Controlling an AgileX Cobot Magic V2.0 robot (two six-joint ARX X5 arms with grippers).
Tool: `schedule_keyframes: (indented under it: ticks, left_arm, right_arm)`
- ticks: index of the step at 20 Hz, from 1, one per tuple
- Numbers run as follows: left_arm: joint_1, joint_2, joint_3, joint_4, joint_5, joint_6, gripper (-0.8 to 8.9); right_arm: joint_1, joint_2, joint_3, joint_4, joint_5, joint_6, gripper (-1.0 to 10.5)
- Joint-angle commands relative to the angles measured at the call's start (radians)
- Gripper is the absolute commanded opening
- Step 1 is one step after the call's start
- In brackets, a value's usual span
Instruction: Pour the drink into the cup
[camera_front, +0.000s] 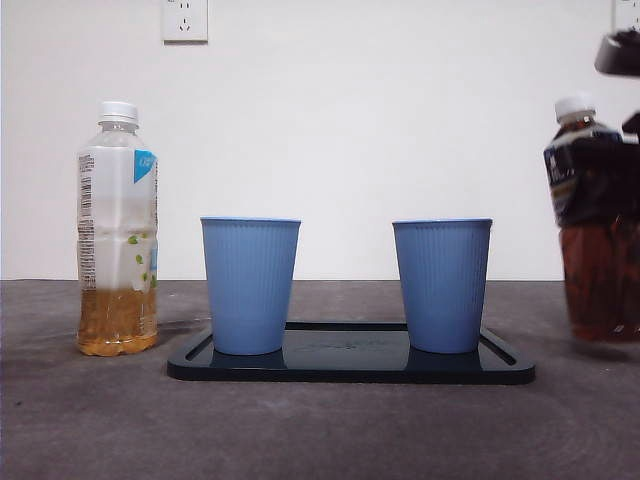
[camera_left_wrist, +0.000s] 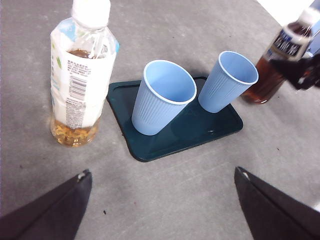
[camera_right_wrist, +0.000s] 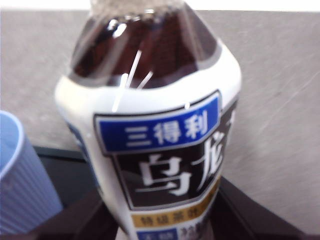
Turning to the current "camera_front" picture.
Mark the dark oolong tea bottle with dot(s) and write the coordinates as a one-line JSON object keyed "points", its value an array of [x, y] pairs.
{"points": [[595, 280]]}

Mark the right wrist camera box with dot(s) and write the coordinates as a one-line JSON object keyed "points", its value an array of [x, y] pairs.
{"points": [[620, 55]]}

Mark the white wall socket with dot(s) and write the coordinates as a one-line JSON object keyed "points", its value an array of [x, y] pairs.
{"points": [[625, 12], [185, 20]]}

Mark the blue ribbed cup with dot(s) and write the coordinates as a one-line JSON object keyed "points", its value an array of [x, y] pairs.
{"points": [[442, 285], [250, 285]]}

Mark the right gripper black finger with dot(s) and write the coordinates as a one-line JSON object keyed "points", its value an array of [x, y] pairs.
{"points": [[605, 175]]}

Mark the pale label green tea bottle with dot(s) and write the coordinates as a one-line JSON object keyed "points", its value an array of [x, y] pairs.
{"points": [[117, 200]]}

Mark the dark blue tray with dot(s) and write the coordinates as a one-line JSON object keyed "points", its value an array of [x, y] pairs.
{"points": [[345, 362]]}

